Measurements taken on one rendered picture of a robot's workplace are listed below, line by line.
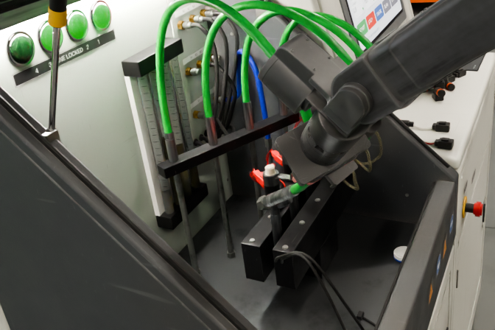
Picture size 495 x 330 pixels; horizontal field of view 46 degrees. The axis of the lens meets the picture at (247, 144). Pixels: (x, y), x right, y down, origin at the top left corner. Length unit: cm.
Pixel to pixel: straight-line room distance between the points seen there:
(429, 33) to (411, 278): 57
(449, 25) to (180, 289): 42
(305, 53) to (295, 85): 3
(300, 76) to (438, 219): 60
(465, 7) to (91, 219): 48
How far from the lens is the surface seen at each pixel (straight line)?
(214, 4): 82
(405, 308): 95
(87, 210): 73
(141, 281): 74
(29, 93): 93
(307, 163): 69
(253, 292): 117
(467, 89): 163
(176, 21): 121
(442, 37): 50
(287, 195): 83
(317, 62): 60
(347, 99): 54
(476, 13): 48
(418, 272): 101
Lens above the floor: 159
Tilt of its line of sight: 26 degrees down
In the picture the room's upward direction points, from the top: 8 degrees counter-clockwise
